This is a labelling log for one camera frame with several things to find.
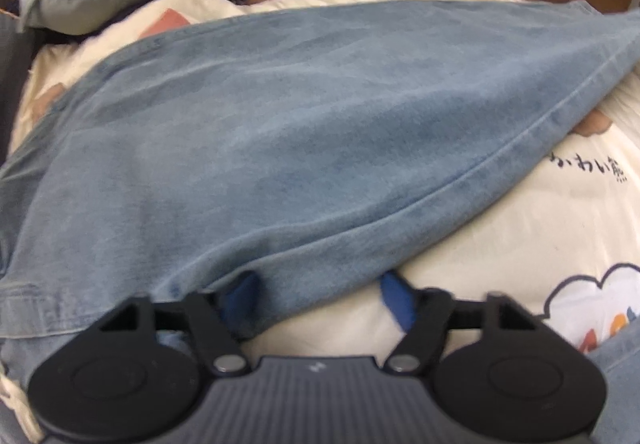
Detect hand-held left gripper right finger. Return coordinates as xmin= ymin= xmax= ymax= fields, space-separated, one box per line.
xmin=380 ymin=273 xmax=539 ymax=376

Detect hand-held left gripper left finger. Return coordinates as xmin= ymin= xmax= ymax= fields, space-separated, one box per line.
xmin=95 ymin=273 xmax=262 ymax=377

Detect light blue jeans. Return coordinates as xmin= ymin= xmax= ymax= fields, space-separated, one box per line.
xmin=0 ymin=0 xmax=640 ymax=444

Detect cream bear printed blanket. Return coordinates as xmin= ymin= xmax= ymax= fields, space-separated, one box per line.
xmin=10 ymin=0 xmax=640 ymax=361

